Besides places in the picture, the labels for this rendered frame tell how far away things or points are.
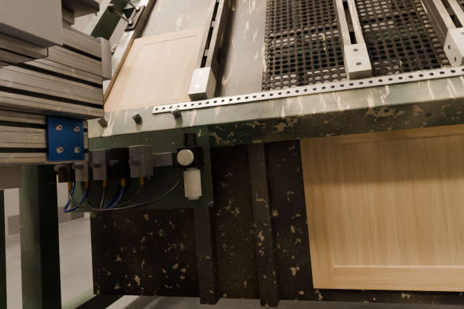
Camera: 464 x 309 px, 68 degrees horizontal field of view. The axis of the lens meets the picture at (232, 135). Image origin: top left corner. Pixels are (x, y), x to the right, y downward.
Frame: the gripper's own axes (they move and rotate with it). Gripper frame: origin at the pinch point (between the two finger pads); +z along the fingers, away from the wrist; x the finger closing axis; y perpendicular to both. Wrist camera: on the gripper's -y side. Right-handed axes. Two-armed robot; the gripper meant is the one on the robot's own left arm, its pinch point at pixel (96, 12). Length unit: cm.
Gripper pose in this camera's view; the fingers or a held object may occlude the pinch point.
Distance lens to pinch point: 174.8
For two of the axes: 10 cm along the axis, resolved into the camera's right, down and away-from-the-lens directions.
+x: 6.3, 4.3, -6.5
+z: 2.7, 6.7, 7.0
